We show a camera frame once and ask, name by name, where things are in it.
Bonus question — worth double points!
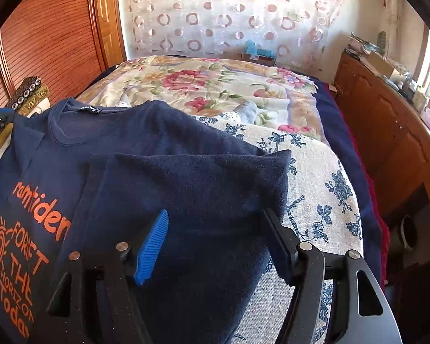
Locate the cardboard box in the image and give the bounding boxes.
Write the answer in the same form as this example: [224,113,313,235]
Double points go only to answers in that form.
[363,51,402,77]

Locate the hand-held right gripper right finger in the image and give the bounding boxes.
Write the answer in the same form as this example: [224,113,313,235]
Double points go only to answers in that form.
[261,206,392,344]

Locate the navy fleece garment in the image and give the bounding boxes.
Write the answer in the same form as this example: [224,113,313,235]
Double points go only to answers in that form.
[59,99,292,344]

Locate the teal plush item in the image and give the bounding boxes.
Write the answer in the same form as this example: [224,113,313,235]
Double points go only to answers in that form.
[244,39,276,60]

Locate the circle-pattern sheer curtain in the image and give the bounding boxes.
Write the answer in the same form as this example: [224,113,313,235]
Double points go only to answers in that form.
[116,0,346,67]

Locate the blue floral white bed cover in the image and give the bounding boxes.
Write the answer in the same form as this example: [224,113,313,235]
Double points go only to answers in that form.
[190,113,364,344]

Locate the colourful floral blanket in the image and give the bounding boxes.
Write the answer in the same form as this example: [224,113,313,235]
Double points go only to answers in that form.
[75,55,325,142]

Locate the navy orange-print t-shirt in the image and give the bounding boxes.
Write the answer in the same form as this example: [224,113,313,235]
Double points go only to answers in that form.
[0,97,151,344]

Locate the red cloth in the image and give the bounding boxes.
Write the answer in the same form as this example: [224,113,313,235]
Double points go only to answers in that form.
[365,172,391,285]

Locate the round white bucket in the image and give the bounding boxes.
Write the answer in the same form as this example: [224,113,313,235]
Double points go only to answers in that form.
[389,214,420,253]

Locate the wooden headboard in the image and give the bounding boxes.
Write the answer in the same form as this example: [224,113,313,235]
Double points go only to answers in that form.
[0,0,128,110]

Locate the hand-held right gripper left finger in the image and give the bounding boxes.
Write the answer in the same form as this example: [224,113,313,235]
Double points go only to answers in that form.
[46,210,170,344]

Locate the patterned gold-black cushions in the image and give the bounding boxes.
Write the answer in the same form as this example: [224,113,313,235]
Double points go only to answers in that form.
[0,76,51,173]

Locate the long wooden cabinet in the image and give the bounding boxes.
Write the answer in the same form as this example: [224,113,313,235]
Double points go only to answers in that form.
[333,52,430,244]

